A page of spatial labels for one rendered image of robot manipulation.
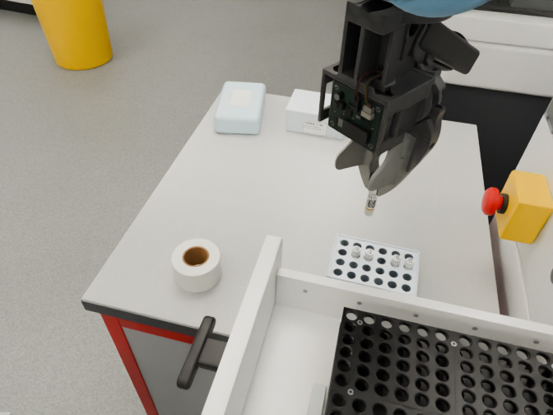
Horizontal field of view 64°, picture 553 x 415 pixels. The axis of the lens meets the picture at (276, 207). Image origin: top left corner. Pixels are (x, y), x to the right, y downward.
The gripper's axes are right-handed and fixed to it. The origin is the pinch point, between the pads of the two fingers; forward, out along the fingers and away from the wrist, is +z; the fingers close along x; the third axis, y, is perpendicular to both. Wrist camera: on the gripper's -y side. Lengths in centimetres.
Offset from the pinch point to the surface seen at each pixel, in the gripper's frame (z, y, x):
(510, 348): 8.5, 1.2, 19.3
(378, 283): 20.3, -3.3, 1.8
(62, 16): 66, -43, -241
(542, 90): 17, -68, -7
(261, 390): 14.9, 20.6, 4.4
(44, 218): 99, 19, -134
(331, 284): 9.1, 8.7, 2.3
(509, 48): 9, -63, -15
